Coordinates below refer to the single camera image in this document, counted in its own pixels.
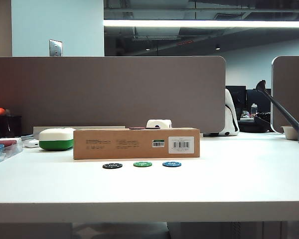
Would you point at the green poker chip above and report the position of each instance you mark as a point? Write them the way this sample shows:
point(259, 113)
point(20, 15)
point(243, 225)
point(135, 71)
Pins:
point(142, 164)

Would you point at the brown cardboard box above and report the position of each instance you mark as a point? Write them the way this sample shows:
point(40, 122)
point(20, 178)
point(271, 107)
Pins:
point(109, 149)

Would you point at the red poker chip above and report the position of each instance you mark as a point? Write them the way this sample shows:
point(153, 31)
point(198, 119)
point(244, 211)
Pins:
point(137, 128)

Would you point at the black poker chip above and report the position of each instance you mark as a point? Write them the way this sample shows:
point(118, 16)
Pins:
point(112, 165)

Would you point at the black bag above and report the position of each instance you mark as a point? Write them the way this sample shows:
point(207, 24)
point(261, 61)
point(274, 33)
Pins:
point(256, 125)

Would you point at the wide grey desk partition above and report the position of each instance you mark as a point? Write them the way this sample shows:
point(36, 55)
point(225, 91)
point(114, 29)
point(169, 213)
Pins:
point(102, 92)

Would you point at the dark poker chip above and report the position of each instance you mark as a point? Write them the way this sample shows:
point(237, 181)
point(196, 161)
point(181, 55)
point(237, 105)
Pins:
point(152, 127)

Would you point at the white and green case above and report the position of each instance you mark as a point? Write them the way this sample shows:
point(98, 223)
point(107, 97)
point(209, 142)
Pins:
point(55, 139)

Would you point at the narrow grey desk partition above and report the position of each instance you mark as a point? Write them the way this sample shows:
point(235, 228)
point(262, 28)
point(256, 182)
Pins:
point(291, 94)

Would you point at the white paper bowl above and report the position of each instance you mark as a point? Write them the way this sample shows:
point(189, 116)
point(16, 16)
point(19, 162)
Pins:
point(290, 133)

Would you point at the metal wall switch plate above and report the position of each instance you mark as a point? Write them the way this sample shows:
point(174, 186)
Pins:
point(55, 47)

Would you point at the clear water bottle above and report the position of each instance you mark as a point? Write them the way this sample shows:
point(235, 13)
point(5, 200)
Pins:
point(254, 109)

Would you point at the white and black figure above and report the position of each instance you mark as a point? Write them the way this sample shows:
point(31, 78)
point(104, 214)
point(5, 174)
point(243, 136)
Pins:
point(231, 122)

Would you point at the small white case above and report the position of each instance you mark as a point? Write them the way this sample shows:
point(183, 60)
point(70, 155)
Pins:
point(31, 143)

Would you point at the clear plastic chip tray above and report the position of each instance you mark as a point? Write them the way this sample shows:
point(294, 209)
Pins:
point(7, 154)

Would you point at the black computer monitor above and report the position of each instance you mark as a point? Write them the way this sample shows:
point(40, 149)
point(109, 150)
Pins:
point(238, 99)
point(260, 102)

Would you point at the black cup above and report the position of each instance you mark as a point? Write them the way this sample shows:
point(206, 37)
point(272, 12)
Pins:
point(10, 125)

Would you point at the long ceiling light strip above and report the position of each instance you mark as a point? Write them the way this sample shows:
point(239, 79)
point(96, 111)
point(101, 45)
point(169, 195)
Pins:
point(201, 23)

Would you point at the blue poker chip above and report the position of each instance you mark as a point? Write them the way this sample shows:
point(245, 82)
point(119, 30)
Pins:
point(172, 164)

